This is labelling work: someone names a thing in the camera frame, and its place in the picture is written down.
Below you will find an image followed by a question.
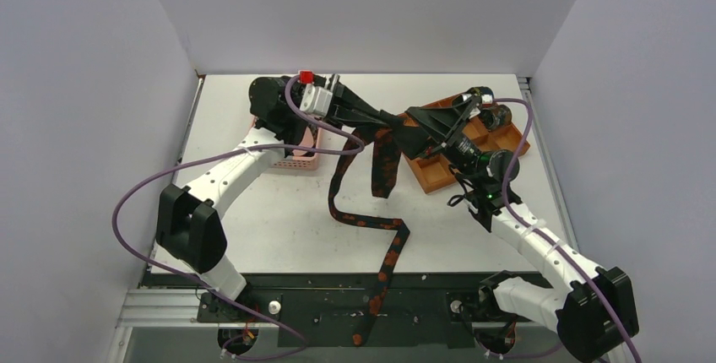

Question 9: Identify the black orange floral tie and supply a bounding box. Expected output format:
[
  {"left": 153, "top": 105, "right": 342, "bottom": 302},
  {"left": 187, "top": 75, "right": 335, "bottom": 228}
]
[{"left": 328, "top": 126, "right": 410, "bottom": 347}]

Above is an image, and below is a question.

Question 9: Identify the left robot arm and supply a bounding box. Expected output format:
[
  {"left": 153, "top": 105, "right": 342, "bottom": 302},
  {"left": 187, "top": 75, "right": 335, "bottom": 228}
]
[{"left": 156, "top": 71, "right": 399, "bottom": 322}]

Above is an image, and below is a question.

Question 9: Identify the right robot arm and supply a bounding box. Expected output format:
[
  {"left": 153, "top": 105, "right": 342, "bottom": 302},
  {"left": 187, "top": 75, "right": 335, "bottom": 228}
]
[{"left": 398, "top": 93, "right": 639, "bottom": 362}]

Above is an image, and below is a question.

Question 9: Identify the orange divided tray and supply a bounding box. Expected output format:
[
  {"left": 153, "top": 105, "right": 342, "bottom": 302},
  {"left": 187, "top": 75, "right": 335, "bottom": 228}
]
[{"left": 404, "top": 88, "right": 531, "bottom": 194}]

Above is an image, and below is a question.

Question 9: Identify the rolled dark floral tie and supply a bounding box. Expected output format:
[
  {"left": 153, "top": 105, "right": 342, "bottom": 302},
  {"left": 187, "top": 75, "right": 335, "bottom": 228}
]
[{"left": 478, "top": 104, "right": 513, "bottom": 132}]

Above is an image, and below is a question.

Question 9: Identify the rolled blue green tie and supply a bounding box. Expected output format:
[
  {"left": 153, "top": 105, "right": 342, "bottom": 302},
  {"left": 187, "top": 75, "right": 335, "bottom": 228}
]
[{"left": 467, "top": 86, "right": 495, "bottom": 103}]

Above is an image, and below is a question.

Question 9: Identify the pink plastic basket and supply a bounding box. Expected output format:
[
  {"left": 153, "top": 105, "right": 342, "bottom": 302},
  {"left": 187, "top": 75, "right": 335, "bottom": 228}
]
[{"left": 241, "top": 116, "right": 322, "bottom": 173}]

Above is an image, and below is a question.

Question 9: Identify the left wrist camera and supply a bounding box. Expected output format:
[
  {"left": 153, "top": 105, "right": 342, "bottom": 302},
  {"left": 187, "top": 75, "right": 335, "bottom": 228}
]
[{"left": 298, "top": 70, "right": 340, "bottom": 118}]

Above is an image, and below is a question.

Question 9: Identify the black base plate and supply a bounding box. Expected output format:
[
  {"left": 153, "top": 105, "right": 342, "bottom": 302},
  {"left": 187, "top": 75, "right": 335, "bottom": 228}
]
[{"left": 195, "top": 272, "right": 538, "bottom": 349}]

